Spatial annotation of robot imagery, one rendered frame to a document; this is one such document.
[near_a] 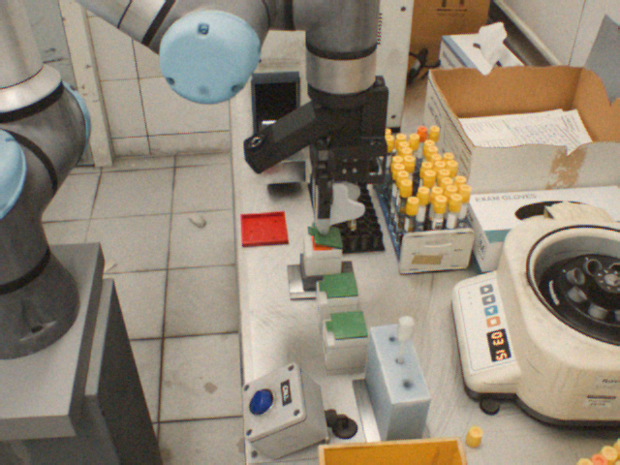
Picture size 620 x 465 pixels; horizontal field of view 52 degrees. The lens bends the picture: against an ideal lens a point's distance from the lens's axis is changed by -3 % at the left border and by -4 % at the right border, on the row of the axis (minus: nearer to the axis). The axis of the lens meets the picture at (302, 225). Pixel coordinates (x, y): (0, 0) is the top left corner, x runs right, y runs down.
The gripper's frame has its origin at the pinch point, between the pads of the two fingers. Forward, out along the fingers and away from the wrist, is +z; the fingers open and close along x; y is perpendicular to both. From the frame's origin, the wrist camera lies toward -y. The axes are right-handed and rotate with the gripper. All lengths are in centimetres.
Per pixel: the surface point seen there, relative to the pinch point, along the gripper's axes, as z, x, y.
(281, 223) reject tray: 10.1, 13.1, -4.1
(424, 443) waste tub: 0.5, -31.7, 6.6
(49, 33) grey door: 39, 162, -78
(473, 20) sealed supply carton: 4, 75, 44
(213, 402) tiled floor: 98, 44, -23
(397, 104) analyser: 4.9, 38.4, 18.4
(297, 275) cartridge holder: 8.9, 0.4, -2.6
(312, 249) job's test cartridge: 2.6, -1.5, -0.9
